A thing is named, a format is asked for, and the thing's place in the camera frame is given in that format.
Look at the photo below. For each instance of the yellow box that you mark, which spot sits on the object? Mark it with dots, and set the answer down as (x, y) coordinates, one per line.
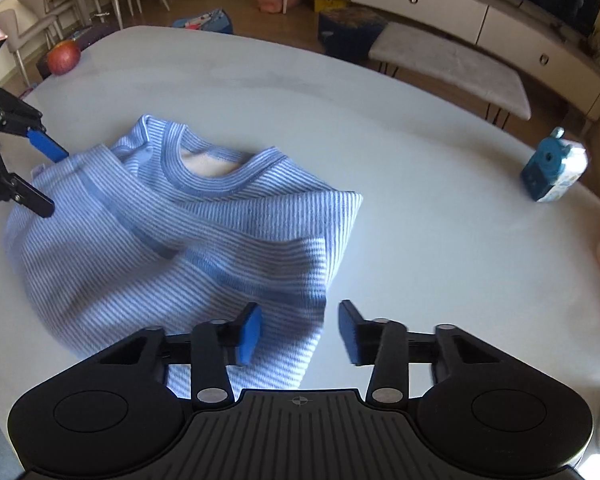
(330, 2)

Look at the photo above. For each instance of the grey cushioned bench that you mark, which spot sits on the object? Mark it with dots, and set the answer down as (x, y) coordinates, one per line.
(445, 67)

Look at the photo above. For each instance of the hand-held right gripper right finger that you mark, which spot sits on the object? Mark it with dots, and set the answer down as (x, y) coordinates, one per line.
(351, 332)

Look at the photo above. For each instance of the white television cabinet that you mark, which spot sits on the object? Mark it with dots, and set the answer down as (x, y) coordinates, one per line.
(430, 0)

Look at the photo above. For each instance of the dark printed storage stool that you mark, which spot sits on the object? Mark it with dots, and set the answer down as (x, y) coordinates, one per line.
(92, 35)

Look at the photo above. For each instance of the red apple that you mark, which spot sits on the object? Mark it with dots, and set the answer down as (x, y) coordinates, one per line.
(64, 58)

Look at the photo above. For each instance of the blue striped shirt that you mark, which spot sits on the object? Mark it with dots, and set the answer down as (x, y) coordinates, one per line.
(205, 240)

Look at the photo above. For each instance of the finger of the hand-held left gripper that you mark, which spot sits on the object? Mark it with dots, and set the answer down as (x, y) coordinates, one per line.
(47, 145)
(30, 200)

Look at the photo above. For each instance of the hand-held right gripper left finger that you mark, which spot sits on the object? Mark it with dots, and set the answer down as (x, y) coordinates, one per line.
(250, 335)

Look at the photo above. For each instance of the blue cartoon print stool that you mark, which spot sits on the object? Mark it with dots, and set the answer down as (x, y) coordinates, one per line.
(207, 22)

